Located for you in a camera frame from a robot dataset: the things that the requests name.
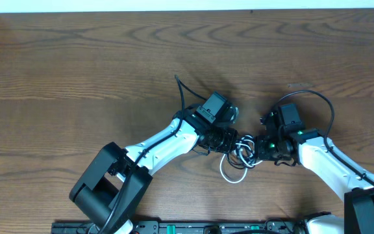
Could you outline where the white usb cable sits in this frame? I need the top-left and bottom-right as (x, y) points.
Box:
(219, 135), (263, 185)

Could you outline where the black usb cable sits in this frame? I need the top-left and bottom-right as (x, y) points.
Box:
(225, 135), (259, 170)

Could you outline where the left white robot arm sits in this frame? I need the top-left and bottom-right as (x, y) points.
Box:
(69, 107), (237, 233)

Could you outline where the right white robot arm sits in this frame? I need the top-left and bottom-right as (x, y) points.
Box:
(254, 129), (374, 233)

